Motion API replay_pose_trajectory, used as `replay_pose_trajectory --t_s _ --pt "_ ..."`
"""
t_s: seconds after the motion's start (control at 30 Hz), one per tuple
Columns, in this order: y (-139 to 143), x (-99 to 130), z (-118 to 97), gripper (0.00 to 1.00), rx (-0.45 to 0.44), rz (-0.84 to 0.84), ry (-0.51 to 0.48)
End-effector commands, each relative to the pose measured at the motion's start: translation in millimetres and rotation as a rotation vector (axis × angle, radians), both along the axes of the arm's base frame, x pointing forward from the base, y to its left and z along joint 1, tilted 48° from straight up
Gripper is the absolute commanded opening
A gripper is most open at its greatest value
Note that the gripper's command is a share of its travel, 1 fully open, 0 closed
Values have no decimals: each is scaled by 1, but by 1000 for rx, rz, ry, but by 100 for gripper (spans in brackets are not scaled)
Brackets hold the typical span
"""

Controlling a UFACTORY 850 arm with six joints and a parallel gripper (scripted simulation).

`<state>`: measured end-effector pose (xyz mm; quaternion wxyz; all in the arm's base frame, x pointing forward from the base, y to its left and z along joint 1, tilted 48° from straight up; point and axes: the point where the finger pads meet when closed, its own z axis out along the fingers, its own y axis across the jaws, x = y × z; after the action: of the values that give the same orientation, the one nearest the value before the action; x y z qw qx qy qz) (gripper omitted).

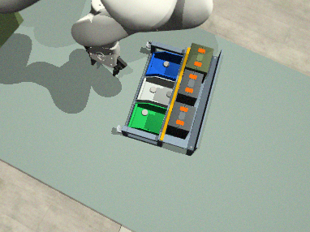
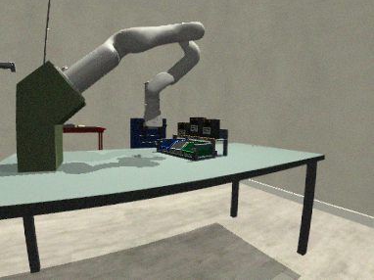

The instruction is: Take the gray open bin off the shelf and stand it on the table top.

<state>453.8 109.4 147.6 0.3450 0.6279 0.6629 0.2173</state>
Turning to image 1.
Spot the grey metal bin rack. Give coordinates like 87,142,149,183
116,41,223,156

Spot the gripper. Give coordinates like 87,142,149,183
84,43,127,76

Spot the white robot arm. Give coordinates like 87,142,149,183
0,0,213,48

